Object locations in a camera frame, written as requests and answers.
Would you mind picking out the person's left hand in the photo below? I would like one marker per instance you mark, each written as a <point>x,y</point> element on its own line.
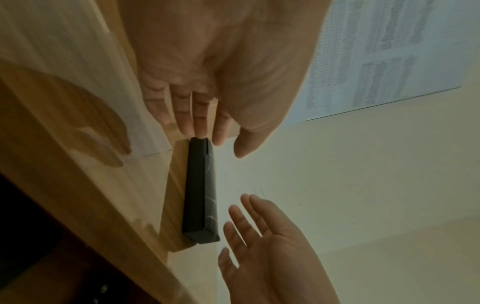
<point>232,59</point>

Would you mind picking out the person's right hand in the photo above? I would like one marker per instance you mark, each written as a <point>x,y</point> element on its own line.
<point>277,261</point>

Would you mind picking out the long black case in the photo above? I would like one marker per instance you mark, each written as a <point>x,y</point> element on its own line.
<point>200,190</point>

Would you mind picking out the printed white paper sheet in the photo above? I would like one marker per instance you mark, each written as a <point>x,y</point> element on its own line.
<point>378,56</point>

